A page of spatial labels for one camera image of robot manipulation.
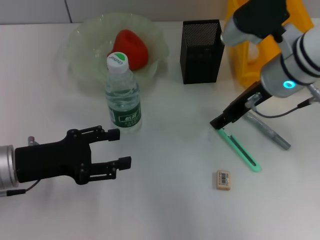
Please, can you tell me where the black mesh pen holder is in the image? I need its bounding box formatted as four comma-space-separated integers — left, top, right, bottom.
179, 19, 226, 85

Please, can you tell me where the white paper ball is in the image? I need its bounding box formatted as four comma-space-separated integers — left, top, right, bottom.
248, 42, 261, 63

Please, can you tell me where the green utility knife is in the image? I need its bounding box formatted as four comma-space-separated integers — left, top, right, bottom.
216, 127, 262, 173

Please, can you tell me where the right arm cable with connector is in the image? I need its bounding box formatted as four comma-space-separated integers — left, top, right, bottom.
244, 84, 320, 119

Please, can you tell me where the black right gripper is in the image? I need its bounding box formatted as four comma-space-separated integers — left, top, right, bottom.
209, 81, 273, 130

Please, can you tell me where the green glass fruit plate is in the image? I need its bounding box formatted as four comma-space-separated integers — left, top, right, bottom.
64, 12, 170, 91

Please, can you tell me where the orange toy fruit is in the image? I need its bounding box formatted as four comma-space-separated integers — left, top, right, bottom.
107, 29, 150, 71

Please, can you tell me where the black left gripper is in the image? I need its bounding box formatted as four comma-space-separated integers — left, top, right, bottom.
14, 125, 132, 186

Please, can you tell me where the silver grey pen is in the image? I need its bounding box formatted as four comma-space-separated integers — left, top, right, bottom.
243, 111, 292, 151

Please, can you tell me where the yellow plastic bin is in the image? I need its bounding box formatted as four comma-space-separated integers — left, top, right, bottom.
223, 0, 315, 88

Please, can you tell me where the beige barcode eraser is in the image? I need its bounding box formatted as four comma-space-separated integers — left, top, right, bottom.
214, 169, 231, 192

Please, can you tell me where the clear green-label water bottle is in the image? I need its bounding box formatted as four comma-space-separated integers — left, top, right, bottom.
104, 51, 143, 135

